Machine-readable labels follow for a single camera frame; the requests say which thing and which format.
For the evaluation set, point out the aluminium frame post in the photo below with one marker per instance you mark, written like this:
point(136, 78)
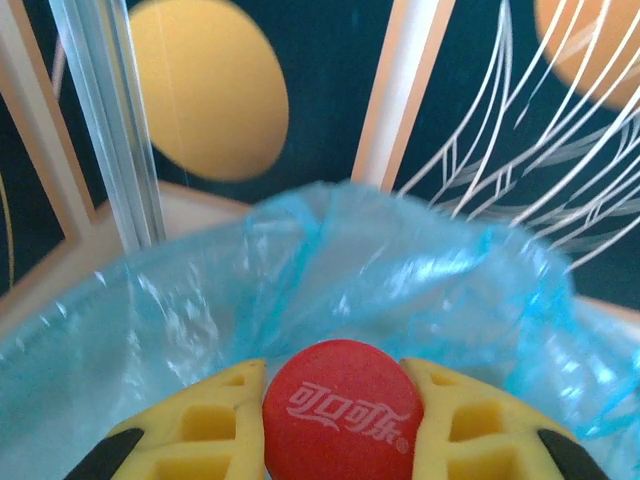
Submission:
point(110, 125)

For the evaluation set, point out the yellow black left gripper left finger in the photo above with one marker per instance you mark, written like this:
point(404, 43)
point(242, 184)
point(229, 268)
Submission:
point(200, 440)

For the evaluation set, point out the blue plastic bin liner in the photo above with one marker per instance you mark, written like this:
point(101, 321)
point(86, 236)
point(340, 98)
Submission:
point(350, 280)

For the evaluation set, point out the large cola bottle red cap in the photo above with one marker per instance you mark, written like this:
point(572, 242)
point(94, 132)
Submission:
point(340, 410)

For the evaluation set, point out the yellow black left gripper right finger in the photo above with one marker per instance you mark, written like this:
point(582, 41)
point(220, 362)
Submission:
point(475, 440)

